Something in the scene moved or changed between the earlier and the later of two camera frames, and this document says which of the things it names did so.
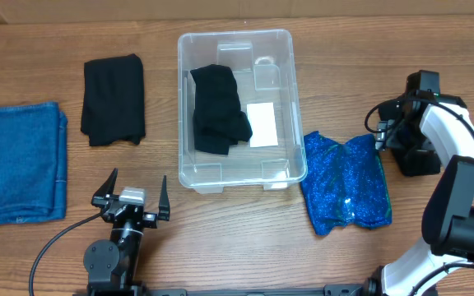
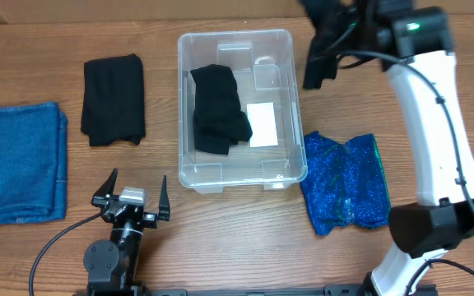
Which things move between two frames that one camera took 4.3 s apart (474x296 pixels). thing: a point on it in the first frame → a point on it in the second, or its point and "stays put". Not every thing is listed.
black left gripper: (151, 220) stays put
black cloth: (414, 154) → (336, 30)
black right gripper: (416, 160) → (321, 56)
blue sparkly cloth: (345, 182) stays put
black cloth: (218, 119) stays put
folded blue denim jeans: (20, 164) stays put
